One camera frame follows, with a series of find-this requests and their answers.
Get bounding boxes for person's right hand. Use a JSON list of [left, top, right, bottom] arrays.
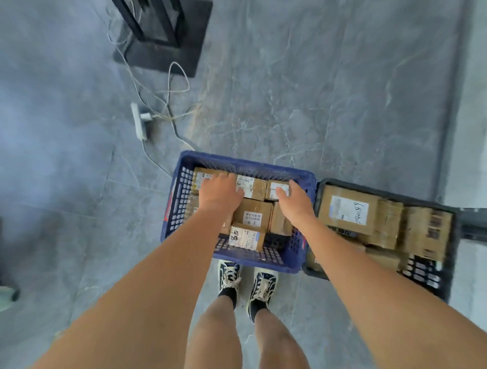
[[275, 180, 317, 229]]

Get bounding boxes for person's left forearm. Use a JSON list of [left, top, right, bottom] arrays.
[[32, 205, 233, 369]]

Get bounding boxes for thin white looped cable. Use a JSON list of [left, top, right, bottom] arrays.
[[107, 15, 198, 121]]

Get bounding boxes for person's black sock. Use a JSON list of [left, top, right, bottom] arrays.
[[218, 286, 239, 309], [248, 298, 271, 324]]

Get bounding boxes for black stand base plate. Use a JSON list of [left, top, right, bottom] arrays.
[[113, 0, 214, 79]]

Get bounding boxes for person's left hand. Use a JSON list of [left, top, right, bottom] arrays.
[[198, 173, 245, 214]]

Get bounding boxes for person's left black sock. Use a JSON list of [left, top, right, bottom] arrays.
[[218, 286, 239, 309]]

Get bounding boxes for person's right patterned sneaker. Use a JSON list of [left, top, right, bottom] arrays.
[[247, 267, 279, 309]]

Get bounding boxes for person's leg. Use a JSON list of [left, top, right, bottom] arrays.
[[184, 295, 244, 369], [254, 308, 311, 369]]

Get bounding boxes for person's right forearm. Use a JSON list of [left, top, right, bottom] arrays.
[[292, 218, 487, 369]]

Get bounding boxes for pile of small cardboard boxes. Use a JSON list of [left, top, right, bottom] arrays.
[[184, 167, 294, 252]]

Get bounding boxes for flat brown cardboard box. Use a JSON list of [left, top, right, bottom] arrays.
[[363, 245, 411, 271]]

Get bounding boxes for person's right leg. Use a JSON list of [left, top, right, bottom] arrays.
[[254, 308, 311, 369]]

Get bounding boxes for person's left patterned sneaker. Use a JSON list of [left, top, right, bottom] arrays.
[[217, 260, 243, 296]]

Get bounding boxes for taped brown cardboard box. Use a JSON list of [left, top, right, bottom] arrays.
[[359, 199, 405, 251], [397, 206, 454, 264]]

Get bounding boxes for person's left leg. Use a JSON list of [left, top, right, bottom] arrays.
[[184, 295, 244, 369]]

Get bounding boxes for person's right black sock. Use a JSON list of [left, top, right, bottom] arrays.
[[248, 298, 271, 324]]

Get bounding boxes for blue plastic crate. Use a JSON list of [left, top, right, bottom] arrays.
[[160, 150, 319, 274]]

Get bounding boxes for large handwritten label cardboard box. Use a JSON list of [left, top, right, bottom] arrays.
[[318, 185, 380, 236]]

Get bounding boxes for white power strip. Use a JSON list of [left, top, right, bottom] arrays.
[[130, 102, 148, 141]]

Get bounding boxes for black metal stand frame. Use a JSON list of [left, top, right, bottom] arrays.
[[111, 0, 188, 49]]

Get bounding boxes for black plastic crate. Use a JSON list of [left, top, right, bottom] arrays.
[[302, 177, 462, 303]]

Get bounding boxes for pale green object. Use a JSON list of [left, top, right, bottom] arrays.
[[0, 286, 20, 313]]

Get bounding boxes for person's patterned sneaker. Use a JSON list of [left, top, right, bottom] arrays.
[[247, 267, 279, 309], [217, 260, 243, 296]]

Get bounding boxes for white power strip cord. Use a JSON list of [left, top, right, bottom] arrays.
[[142, 106, 198, 178]]

